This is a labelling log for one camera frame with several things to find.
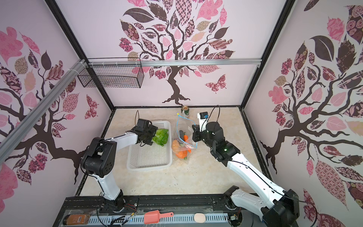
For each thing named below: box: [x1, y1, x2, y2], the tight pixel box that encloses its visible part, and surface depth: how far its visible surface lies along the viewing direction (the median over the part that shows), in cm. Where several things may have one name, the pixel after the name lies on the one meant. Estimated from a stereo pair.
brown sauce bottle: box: [62, 214, 91, 226], surface depth 68 cm
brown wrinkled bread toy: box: [172, 139, 181, 154], surface depth 83 cm
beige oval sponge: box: [193, 212, 207, 224], surface depth 70 cm
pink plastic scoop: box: [143, 209, 174, 225], surface depth 71 cm
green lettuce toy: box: [152, 128, 169, 147], surface depth 94 cm
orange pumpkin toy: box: [175, 150, 188, 160], surface depth 87 cm
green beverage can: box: [181, 105, 190, 119], surface depth 108 cm
